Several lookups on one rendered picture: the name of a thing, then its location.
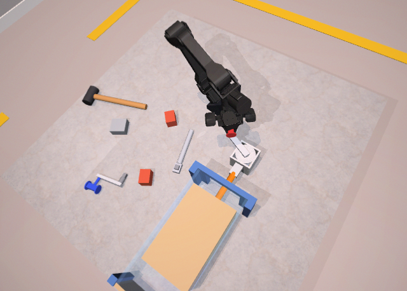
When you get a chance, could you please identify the red-orange cube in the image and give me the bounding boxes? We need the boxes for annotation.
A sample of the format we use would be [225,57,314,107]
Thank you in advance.
[164,110,177,127]
[138,169,153,186]

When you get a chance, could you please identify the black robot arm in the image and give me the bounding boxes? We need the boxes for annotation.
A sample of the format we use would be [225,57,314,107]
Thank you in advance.
[164,21,252,131]

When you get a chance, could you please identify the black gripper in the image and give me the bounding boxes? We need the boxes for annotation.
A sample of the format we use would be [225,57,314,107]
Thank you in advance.
[205,103,256,134]

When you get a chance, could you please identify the black rubber mallet with wooden handle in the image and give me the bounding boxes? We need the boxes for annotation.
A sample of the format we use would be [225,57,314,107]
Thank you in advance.
[82,85,148,110]

